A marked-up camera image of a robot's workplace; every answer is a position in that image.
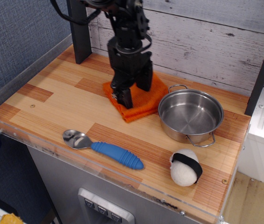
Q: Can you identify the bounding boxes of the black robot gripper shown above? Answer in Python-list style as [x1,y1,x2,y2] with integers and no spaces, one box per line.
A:
[107,37,153,109]

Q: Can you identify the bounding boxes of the small steel saucepan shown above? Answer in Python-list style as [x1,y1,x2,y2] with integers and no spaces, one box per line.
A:
[158,84,224,147]

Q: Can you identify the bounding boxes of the clear acrylic table guard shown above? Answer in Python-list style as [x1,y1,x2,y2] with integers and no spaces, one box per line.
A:
[0,36,250,224]

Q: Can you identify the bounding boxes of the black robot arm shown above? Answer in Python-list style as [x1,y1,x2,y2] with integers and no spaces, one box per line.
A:
[82,0,153,109]

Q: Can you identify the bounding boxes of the dark grey left post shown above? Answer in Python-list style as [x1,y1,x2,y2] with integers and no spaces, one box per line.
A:
[66,0,92,64]

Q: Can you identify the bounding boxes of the grey cabinet control panel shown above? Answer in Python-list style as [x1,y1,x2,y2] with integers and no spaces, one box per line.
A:
[78,188,136,224]

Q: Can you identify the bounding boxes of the orange cloth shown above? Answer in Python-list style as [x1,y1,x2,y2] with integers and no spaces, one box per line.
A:
[103,74,168,123]

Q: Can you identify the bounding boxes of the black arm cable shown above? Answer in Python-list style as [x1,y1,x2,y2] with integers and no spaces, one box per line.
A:
[50,0,102,26]

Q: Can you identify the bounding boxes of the white plush sushi toy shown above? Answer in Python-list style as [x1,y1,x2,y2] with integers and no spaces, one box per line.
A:
[170,149,203,187]

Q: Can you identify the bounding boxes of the blue handled metal spoon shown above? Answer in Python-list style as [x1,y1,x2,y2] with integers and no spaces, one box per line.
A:
[62,130,144,170]

